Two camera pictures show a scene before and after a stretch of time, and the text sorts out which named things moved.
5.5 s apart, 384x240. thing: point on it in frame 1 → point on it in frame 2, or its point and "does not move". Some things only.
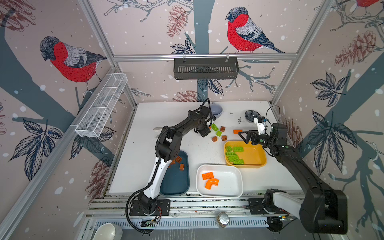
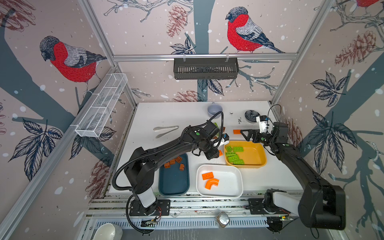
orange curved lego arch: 210,182 does not move
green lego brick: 232,157 does not move
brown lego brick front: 178,159 does not move
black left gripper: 205,132 → 213,154
